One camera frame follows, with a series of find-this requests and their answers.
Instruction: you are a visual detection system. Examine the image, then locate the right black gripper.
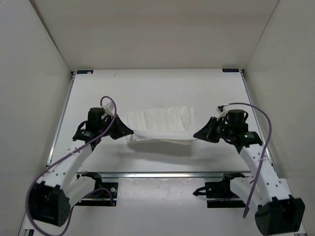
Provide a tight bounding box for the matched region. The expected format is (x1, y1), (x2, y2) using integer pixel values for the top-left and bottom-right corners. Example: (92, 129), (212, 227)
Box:
(194, 117), (234, 144)

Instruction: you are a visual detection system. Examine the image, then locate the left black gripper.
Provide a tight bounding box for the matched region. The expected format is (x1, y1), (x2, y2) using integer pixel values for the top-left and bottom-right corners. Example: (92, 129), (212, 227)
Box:
(100, 112), (133, 138)

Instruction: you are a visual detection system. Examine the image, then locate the white pleated skirt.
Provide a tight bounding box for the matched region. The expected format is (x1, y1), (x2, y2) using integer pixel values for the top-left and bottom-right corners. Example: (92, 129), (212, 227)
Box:
(125, 106), (197, 145)

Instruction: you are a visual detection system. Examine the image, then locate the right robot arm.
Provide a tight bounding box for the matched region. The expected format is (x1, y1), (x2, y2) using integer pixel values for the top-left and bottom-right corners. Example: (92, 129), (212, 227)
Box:
(193, 109), (305, 236)

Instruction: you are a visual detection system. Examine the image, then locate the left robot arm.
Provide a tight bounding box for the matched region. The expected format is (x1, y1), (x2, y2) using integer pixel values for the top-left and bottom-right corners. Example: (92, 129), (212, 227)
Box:
(26, 108), (134, 227)

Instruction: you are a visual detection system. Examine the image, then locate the right blue table label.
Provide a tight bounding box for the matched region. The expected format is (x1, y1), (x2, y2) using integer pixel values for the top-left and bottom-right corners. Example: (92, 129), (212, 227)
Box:
(222, 68), (239, 73)

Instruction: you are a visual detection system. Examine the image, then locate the blue table label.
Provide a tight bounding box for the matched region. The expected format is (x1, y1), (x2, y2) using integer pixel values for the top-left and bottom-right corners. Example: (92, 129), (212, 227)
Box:
(76, 70), (94, 74)
(222, 68), (239, 73)

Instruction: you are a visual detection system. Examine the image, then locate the left blue table label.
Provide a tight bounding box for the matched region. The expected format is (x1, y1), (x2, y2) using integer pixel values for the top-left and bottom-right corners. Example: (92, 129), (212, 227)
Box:
(76, 70), (94, 74)

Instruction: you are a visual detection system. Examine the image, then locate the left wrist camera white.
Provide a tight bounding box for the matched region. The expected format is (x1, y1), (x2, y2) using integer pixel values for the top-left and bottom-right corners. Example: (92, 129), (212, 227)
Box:
(101, 102), (115, 117)

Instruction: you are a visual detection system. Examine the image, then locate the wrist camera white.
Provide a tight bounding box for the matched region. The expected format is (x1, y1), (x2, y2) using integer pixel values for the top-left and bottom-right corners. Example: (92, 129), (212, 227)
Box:
(101, 102), (115, 117)
(217, 105), (227, 120)

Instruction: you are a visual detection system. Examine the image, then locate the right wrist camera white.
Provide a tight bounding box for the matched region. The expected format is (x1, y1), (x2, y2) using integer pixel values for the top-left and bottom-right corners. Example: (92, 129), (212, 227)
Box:
(217, 105), (227, 120)

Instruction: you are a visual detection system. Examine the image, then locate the aluminium table front rail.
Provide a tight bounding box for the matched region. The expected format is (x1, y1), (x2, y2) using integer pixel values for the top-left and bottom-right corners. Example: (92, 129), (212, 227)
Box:
(44, 171), (252, 179)

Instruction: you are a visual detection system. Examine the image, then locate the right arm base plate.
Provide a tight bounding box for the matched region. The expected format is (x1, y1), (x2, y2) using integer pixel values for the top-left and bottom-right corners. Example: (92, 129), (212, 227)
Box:
(192, 172), (245, 208)

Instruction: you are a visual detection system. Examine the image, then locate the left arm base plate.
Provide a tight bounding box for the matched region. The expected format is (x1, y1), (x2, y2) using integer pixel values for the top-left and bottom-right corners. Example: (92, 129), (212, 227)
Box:
(76, 172), (119, 207)

